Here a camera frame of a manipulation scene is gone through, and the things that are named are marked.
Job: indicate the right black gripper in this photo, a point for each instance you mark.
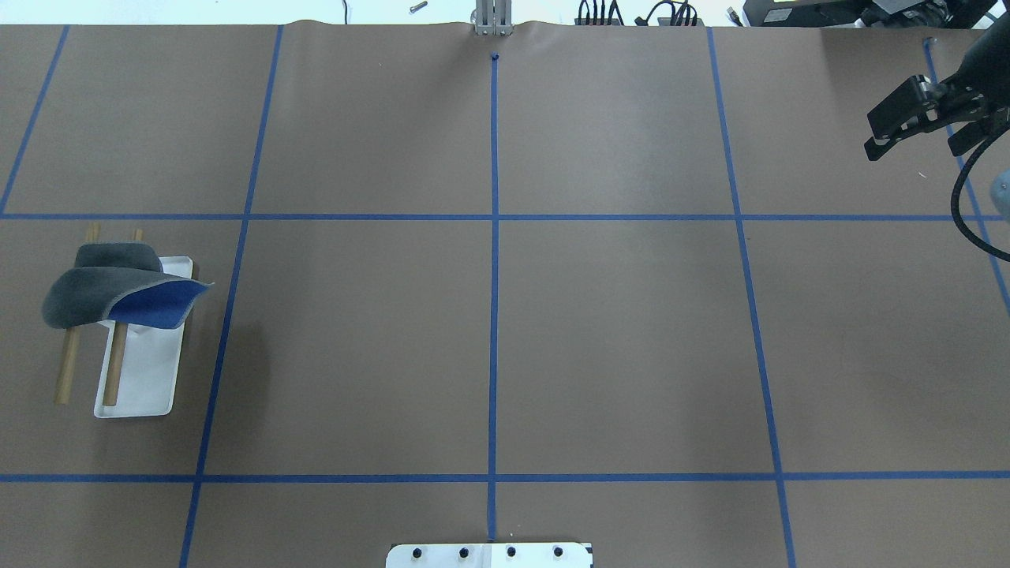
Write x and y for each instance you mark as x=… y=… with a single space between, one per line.
x=964 y=101

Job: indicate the white rack base tray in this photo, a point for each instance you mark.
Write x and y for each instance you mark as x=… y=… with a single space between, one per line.
x=146 y=371

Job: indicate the blue grey microfiber towel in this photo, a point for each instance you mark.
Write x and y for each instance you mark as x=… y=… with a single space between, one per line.
x=120 y=281

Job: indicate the black equipment box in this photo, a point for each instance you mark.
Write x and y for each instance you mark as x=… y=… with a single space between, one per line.
x=867 y=14

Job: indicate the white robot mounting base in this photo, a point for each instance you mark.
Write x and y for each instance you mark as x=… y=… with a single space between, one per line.
x=529 y=554

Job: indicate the wooden rack bar near tray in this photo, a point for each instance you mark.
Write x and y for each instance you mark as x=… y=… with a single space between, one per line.
x=113 y=375

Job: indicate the grey aluminium frame post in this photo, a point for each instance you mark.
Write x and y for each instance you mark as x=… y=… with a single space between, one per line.
x=493 y=18

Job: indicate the wooden rack bar outer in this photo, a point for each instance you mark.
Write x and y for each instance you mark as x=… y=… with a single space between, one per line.
x=69 y=357

